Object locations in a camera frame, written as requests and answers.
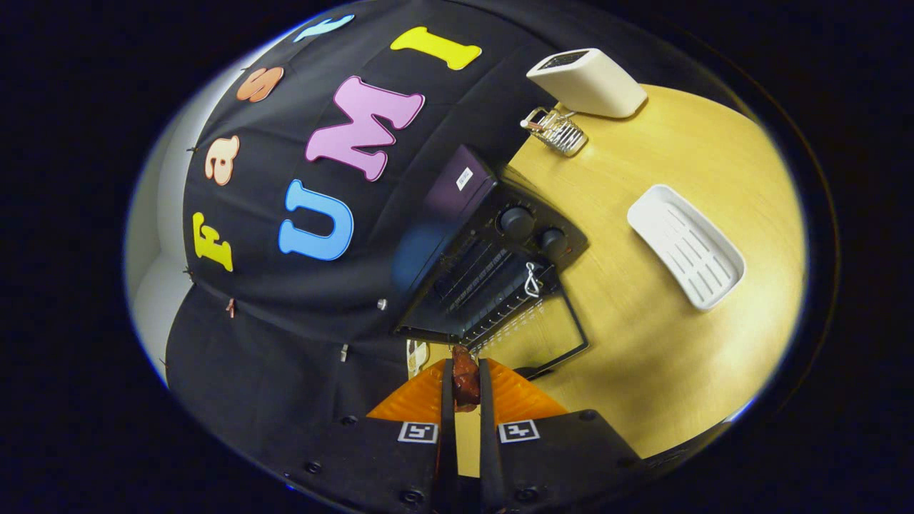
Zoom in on white toaster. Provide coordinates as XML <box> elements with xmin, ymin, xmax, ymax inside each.
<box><xmin>526</xmin><ymin>48</ymin><xmax>648</xmax><ymax>119</ymax></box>

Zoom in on black backdrop cloth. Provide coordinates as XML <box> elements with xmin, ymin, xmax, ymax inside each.
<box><xmin>164</xmin><ymin>0</ymin><xmax>715</xmax><ymax>458</ymax></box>

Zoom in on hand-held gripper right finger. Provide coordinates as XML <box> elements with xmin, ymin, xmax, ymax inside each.
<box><xmin>478</xmin><ymin>359</ymin><xmax>643</xmax><ymax>514</ymax></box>

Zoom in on red meat piece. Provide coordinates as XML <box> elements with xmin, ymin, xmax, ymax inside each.
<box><xmin>451</xmin><ymin>346</ymin><xmax>482</xmax><ymax>413</ymax></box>

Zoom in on white ridged tray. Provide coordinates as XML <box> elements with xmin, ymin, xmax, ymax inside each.
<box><xmin>627</xmin><ymin>184</ymin><xmax>746</xmax><ymax>312</ymax></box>

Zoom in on metal wire basket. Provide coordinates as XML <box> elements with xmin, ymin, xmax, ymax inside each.
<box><xmin>521</xmin><ymin>106</ymin><xmax>588</xmax><ymax>158</ymax></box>

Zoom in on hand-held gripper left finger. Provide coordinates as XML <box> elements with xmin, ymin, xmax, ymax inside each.
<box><xmin>282</xmin><ymin>359</ymin><xmax>459</xmax><ymax>514</ymax></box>

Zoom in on black toaster oven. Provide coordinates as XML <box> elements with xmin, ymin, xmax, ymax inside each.
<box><xmin>393</xmin><ymin>145</ymin><xmax>591</xmax><ymax>379</ymax></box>

